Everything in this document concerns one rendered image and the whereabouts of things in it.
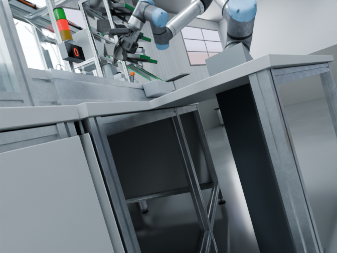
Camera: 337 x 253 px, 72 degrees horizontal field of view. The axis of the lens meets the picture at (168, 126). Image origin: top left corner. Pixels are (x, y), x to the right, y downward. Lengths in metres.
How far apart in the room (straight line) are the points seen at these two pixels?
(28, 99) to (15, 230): 0.21
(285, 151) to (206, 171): 1.42
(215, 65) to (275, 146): 0.56
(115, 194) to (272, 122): 0.40
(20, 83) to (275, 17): 10.07
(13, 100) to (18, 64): 0.07
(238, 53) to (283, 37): 9.13
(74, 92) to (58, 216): 0.31
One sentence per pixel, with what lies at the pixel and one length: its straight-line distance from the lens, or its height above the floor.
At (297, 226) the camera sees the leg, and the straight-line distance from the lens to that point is 0.69.
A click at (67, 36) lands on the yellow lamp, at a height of 1.27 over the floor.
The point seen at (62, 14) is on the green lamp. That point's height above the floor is 1.38.
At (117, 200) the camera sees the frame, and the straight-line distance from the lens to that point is 0.52.
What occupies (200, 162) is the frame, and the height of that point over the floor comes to 0.36.
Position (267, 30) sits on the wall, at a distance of 10.35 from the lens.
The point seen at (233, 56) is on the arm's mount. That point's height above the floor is 0.95.
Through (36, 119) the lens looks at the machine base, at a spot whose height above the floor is 0.84.
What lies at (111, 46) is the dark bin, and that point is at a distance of 1.61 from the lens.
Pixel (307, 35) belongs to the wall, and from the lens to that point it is 9.93.
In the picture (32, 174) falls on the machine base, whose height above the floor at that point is 0.76.
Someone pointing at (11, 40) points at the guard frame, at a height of 0.98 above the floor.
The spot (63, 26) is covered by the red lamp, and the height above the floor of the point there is 1.32.
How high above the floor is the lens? 0.78
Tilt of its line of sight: 2 degrees down
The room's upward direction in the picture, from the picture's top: 16 degrees counter-clockwise
